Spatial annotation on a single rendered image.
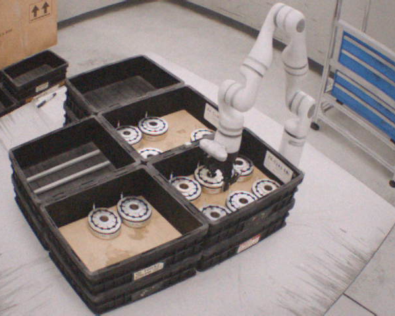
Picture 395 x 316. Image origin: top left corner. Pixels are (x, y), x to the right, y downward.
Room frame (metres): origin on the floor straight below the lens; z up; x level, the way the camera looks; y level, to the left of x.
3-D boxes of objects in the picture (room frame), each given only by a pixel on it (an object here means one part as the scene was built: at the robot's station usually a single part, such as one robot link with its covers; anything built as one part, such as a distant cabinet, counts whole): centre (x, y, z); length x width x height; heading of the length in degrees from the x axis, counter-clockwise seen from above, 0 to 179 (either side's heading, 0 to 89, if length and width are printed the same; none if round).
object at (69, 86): (1.71, 0.33, 0.92); 0.40 x 0.30 x 0.02; 136
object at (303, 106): (1.60, -0.32, 0.99); 0.09 x 0.09 x 0.17; 53
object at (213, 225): (1.30, -0.10, 0.92); 0.40 x 0.30 x 0.02; 136
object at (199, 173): (1.34, -0.05, 0.86); 0.10 x 0.10 x 0.01
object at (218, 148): (1.31, -0.06, 1.02); 0.11 x 0.09 x 0.06; 143
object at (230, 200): (1.24, -0.15, 0.86); 0.10 x 0.10 x 0.01
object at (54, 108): (1.89, 0.61, 0.70); 0.33 x 0.23 x 0.01; 143
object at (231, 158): (1.32, -0.07, 0.95); 0.08 x 0.08 x 0.09
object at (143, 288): (1.01, 0.18, 0.76); 0.40 x 0.30 x 0.12; 136
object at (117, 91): (1.71, 0.33, 0.87); 0.40 x 0.30 x 0.11; 136
